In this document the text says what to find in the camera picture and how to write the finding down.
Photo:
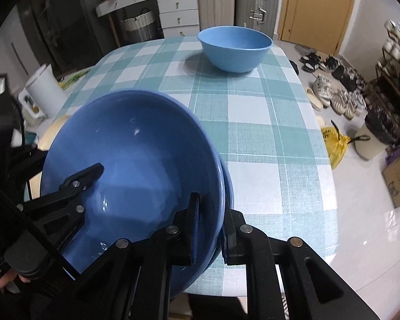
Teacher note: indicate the white desk with drawers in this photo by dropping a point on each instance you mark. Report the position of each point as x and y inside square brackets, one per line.
[174, 18]

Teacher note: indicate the yellow plastic bag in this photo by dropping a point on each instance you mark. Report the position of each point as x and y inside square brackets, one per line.
[336, 143]

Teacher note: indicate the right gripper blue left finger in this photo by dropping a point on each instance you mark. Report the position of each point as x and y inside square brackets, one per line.
[187, 241]

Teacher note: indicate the person left hand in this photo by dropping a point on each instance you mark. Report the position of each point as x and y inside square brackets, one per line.
[9, 277]

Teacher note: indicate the large blue bowl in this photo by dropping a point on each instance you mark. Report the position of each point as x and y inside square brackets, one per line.
[146, 142]

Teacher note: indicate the green packet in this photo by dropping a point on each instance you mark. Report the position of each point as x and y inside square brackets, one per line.
[74, 78]

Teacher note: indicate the woven laundry basket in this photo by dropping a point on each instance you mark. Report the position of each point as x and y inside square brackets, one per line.
[140, 28]

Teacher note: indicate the shoe rack with shoes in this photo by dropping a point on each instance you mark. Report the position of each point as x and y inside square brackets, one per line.
[386, 85]

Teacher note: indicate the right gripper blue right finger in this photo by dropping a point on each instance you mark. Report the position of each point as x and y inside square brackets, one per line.
[233, 251]

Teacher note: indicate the black refrigerator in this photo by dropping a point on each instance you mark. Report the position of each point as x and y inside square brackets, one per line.
[67, 34]

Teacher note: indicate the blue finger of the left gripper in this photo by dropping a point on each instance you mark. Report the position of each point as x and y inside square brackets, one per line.
[82, 180]

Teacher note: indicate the silver hard suitcase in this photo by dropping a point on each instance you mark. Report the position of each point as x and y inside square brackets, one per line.
[260, 15]

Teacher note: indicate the light blue bowl back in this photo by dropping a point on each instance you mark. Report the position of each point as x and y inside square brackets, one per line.
[234, 49]

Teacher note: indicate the black trash bin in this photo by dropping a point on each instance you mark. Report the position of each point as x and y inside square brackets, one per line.
[377, 133]

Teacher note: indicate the wooden door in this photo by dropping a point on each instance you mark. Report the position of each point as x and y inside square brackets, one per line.
[318, 24]

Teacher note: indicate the beige hard suitcase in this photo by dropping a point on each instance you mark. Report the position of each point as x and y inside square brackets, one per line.
[216, 1]

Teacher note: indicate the white electric kettle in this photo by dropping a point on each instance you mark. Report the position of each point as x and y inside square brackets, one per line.
[45, 91]

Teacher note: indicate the teal checkered tablecloth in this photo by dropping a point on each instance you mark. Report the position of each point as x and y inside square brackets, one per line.
[261, 123]

